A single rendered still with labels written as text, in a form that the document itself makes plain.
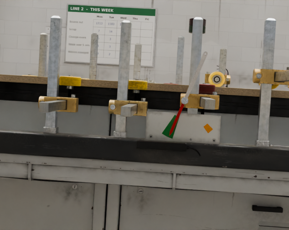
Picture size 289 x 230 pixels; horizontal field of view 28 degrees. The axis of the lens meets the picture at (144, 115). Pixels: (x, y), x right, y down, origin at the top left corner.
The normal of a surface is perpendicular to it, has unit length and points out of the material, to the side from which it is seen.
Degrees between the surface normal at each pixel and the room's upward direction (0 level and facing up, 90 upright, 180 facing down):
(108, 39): 90
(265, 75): 90
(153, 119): 90
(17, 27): 90
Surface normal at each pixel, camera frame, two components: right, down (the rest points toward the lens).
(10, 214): -0.05, 0.05
